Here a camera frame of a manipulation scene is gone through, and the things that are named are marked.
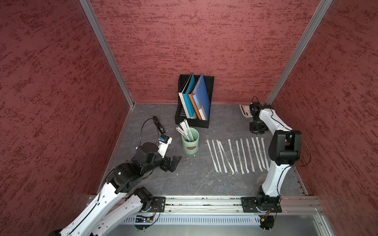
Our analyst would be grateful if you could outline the aluminium corner post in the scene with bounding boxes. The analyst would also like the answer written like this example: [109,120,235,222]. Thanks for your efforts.
[266,0,333,105]
[79,0,135,109]

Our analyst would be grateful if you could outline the black file organizer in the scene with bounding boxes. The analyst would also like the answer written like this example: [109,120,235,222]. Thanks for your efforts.
[175,74,215,128]

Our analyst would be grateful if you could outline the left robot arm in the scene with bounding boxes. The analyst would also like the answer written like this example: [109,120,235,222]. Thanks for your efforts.
[51,142,182,236]

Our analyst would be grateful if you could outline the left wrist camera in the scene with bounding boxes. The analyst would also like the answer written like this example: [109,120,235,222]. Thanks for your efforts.
[158,134,172,158]

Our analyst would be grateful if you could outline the blue folder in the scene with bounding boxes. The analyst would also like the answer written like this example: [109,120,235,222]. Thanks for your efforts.
[192,74,211,121]

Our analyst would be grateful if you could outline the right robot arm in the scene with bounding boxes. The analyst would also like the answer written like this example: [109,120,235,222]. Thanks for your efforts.
[249,101,302,213]

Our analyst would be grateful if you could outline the left aluminium corner post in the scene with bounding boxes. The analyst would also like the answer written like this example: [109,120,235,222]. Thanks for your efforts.
[79,0,135,109]

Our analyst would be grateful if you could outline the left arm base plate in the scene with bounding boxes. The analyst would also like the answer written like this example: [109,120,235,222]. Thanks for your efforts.
[147,196,166,212]

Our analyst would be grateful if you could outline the right aluminium corner post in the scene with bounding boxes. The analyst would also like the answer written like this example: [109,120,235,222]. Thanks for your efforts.
[266,0,333,105]

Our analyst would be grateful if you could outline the aluminium front rail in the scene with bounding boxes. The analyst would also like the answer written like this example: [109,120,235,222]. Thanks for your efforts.
[162,195,325,215]

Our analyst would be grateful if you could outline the wrapped straws in cup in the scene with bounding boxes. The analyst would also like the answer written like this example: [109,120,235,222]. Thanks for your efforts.
[176,119,195,142]

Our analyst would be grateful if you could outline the green cup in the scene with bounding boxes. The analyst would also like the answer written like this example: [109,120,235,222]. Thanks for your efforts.
[181,127,199,155]

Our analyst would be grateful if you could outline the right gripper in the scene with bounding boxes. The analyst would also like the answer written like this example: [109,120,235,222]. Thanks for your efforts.
[249,115,268,135]

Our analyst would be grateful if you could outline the teal book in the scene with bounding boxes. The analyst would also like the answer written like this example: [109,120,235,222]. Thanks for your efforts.
[184,73,197,119]

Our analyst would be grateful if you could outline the black stapler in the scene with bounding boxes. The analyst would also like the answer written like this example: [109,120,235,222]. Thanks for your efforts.
[153,116,166,134]

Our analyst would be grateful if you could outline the eleventh straw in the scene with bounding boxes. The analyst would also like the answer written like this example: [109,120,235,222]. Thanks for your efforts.
[261,138,269,171]

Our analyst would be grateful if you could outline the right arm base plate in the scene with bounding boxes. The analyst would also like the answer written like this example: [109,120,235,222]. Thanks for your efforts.
[241,197,282,213]

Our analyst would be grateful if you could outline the orange book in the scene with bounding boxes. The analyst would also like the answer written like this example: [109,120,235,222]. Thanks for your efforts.
[189,93,202,120]

